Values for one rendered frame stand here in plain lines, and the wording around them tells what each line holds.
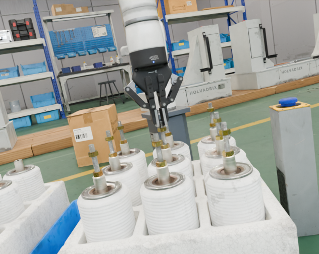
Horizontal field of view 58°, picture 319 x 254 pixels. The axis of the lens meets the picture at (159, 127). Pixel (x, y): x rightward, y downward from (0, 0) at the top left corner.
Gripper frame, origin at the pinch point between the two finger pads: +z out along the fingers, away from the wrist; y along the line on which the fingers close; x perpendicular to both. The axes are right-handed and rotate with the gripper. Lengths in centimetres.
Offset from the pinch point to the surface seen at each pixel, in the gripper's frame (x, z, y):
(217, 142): -4.6, 7.3, 10.3
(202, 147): 5.8, 10.8, 10.5
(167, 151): -1.1, 7.6, 0.0
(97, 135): 106, 19, -13
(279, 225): -23.5, 17.0, 10.0
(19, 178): 20.4, 10.8, -35.4
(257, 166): 42, 35, 46
